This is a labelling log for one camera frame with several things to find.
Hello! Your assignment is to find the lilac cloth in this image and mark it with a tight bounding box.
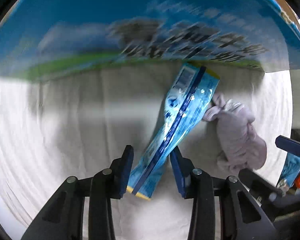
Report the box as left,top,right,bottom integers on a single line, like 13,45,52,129
203,93,267,174

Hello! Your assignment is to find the blue snack packet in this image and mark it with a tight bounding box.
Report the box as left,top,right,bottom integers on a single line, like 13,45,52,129
127,63,219,199

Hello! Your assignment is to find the blue hanging bag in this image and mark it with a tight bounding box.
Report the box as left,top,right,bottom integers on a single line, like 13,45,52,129
279,153,300,188

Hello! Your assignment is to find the open cardboard box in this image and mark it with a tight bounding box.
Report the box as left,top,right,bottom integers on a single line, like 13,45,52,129
0,0,300,80

